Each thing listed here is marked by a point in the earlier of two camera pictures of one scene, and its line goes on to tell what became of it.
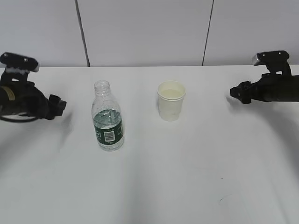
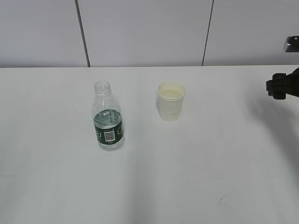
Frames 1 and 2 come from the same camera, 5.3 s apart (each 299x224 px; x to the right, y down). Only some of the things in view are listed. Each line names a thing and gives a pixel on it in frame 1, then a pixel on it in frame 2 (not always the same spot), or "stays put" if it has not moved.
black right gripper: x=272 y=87 -> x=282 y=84
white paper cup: x=171 y=89 stays put
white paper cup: x=169 y=109 stays put
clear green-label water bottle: x=107 y=115 stays put
